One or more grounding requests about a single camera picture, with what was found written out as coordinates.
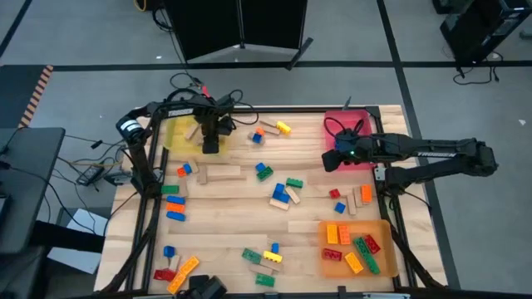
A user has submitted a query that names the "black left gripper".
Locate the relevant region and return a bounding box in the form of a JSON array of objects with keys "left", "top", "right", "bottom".
[{"left": 195, "top": 110, "right": 234, "bottom": 155}]

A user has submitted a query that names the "black folding screen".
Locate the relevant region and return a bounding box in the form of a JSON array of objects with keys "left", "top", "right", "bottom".
[{"left": 164, "top": 0, "right": 315, "bottom": 71}]

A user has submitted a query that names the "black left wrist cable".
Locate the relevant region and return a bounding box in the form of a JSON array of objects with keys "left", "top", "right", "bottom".
[{"left": 219, "top": 88, "right": 260, "bottom": 126}]

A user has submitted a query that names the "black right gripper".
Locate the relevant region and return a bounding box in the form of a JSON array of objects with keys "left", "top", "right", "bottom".
[{"left": 322, "top": 130, "right": 377, "bottom": 174}]

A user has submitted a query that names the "black side desk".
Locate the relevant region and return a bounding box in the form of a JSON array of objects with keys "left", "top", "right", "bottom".
[{"left": 0, "top": 127, "right": 67, "bottom": 255}]

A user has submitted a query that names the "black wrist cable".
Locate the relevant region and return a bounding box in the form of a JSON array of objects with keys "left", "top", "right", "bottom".
[
  {"left": 219, "top": 88, "right": 260, "bottom": 126},
  {"left": 323, "top": 117, "right": 366, "bottom": 138}
]

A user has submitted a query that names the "grey metal mounting plate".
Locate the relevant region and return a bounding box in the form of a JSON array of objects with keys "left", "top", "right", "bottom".
[{"left": 372, "top": 165, "right": 394, "bottom": 182}]

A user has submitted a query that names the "white floor board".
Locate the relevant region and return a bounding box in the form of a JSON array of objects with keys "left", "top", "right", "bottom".
[{"left": 47, "top": 207, "right": 106, "bottom": 275}]

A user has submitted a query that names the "yellow translucent plastic bin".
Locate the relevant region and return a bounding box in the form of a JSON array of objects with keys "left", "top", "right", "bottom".
[{"left": 164, "top": 106, "right": 229, "bottom": 155}]

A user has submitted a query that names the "black floor power cable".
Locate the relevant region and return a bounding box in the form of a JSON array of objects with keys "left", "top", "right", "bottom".
[{"left": 451, "top": 50, "right": 505, "bottom": 86}]

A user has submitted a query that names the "orange translucent plastic bin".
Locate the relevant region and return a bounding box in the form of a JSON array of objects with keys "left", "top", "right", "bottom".
[{"left": 318, "top": 218, "right": 399, "bottom": 279}]

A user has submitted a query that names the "black power adapter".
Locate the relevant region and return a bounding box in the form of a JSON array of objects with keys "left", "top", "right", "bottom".
[{"left": 76, "top": 164, "right": 106, "bottom": 187}]

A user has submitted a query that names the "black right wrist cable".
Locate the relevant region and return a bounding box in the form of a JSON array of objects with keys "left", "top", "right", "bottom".
[{"left": 323, "top": 117, "right": 366, "bottom": 138}]

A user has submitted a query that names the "pink translucent plastic bin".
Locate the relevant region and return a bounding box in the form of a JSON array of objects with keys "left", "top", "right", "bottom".
[{"left": 323, "top": 109, "right": 380, "bottom": 172}]

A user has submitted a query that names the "black mat with striped edge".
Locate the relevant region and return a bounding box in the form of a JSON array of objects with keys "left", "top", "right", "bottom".
[{"left": 0, "top": 64, "right": 54, "bottom": 129}]

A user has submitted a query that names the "black equipment rack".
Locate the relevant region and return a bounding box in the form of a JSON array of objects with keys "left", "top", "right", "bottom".
[{"left": 431, "top": 0, "right": 532, "bottom": 66}]

